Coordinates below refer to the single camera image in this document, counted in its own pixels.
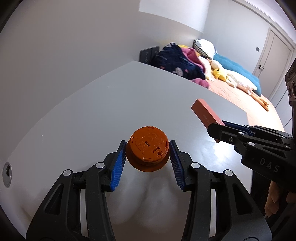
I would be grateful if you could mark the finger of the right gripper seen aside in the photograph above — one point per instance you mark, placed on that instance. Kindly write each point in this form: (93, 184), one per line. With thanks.
(230, 133)

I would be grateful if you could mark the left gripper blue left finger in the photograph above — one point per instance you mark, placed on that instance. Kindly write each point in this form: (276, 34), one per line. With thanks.
(75, 207)

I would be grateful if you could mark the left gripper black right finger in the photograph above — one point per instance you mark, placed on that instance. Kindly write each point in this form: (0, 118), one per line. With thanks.
(220, 207)

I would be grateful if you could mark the reddish brown block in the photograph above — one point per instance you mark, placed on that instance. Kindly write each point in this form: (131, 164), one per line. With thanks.
(205, 113)

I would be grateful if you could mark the orange plastic cap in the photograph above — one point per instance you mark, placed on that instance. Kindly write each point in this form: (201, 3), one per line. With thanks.
(148, 149)

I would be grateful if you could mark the person's right hand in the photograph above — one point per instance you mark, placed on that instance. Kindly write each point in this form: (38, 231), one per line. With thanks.
(272, 203)

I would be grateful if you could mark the bed with orange sheet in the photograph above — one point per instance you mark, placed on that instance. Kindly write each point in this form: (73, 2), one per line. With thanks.
(256, 114)

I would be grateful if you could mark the white goose plush toy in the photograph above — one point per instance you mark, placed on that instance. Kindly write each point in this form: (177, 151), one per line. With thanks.
(237, 80)

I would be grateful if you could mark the yellow duck plush toy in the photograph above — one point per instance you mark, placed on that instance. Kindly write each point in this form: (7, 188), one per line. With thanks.
(220, 74)

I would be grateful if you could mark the teal long pillow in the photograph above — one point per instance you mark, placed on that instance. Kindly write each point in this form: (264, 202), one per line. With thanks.
(233, 66)

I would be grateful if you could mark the pile of pink blue clothes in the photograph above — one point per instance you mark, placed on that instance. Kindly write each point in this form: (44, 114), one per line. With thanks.
(183, 62)

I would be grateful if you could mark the grey room door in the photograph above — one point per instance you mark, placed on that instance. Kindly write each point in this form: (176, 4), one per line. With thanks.
(273, 61)

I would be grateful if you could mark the patterned checkered pillow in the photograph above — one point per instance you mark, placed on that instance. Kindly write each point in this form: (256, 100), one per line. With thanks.
(205, 48)

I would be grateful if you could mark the cabinet cable hole grommet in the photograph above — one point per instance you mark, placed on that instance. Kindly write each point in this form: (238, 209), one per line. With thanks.
(7, 174)

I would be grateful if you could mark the black wall socket panel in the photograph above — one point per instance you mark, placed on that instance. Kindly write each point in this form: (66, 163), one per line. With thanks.
(146, 55)

